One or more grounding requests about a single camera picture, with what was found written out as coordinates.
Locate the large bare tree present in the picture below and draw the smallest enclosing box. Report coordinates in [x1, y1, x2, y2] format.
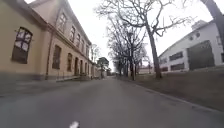
[199, 0, 224, 43]
[94, 0, 194, 80]

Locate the row of bare trees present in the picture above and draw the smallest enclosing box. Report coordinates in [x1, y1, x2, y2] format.
[105, 14, 150, 81]

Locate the dark dense tree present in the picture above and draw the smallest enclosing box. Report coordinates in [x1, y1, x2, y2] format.
[96, 56, 111, 80]

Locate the grey asphalt road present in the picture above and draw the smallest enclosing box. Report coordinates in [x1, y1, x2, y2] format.
[0, 76, 224, 128]

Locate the brown grass verge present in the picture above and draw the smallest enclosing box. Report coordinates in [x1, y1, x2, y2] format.
[119, 67, 224, 113]

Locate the tall yellow building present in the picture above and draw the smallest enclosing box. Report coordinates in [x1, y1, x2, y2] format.
[28, 0, 98, 81]

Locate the white building with dark door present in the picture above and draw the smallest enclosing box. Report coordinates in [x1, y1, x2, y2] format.
[157, 19, 224, 73]

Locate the robot's own part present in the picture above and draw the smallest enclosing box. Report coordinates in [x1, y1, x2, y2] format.
[68, 120, 80, 128]

